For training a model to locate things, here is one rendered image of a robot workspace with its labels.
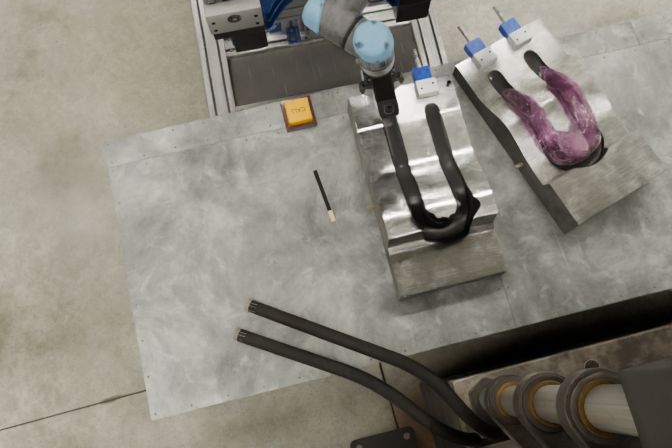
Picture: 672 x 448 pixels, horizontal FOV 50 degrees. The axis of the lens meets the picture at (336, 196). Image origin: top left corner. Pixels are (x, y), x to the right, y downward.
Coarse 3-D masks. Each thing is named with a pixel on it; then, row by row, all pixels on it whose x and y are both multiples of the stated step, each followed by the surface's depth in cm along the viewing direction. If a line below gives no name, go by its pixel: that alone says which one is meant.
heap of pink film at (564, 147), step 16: (544, 80) 178; (560, 80) 175; (512, 96) 176; (528, 96) 175; (560, 96) 174; (576, 96) 173; (528, 112) 171; (544, 112) 172; (576, 112) 173; (592, 112) 174; (528, 128) 172; (544, 128) 170; (576, 128) 172; (592, 128) 173; (544, 144) 171; (560, 144) 172; (576, 144) 172; (592, 144) 171; (560, 160) 171; (576, 160) 171
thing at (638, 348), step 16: (624, 336) 171; (640, 336) 171; (656, 336) 171; (560, 352) 171; (576, 352) 170; (592, 352) 170; (608, 352) 170; (624, 352) 170; (640, 352) 170; (656, 352) 170; (496, 368) 174; (512, 368) 169; (528, 368) 169; (544, 368) 169; (560, 368) 169; (576, 368) 169; (608, 368) 169; (624, 368) 169; (464, 384) 168
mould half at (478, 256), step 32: (416, 96) 176; (448, 96) 176; (352, 128) 183; (416, 128) 174; (448, 128) 174; (384, 160) 172; (416, 160) 172; (384, 192) 168; (448, 192) 165; (480, 192) 165; (384, 224) 163; (480, 224) 169; (416, 256) 168; (448, 256) 168; (480, 256) 168; (416, 288) 166
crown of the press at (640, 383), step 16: (640, 368) 65; (656, 368) 61; (624, 384) 68; (640, 384) 64; (656, 384) 61; (640, 400) 65; (656, 400) 62; (640, 416) 66; (656, 416) 63; (640, 432) 67; (656, 432) 64
